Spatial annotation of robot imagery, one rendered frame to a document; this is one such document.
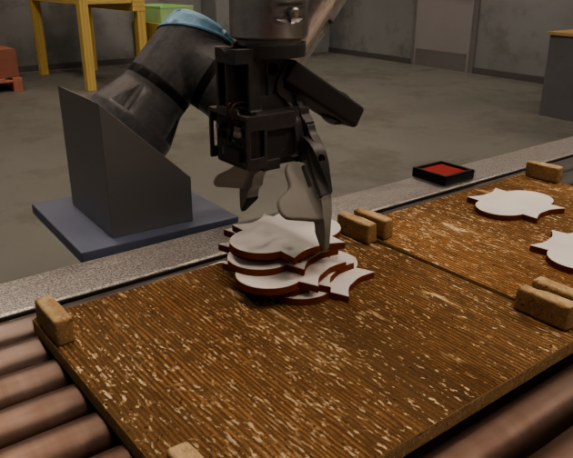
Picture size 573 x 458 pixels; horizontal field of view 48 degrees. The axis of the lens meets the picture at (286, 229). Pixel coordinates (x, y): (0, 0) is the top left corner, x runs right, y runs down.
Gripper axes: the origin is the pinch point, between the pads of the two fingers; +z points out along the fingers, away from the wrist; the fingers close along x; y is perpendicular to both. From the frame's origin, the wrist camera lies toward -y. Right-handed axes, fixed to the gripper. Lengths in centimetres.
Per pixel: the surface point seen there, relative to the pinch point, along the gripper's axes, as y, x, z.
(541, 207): -41.0, 5.5, 4.7
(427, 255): -16.8, 6.0, 5.5
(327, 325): 3.6, 11.6, 5.6
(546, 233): -34.8, 10.3, 5.5
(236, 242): 5.8, -1.1, 0.5
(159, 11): -322, -679, 15
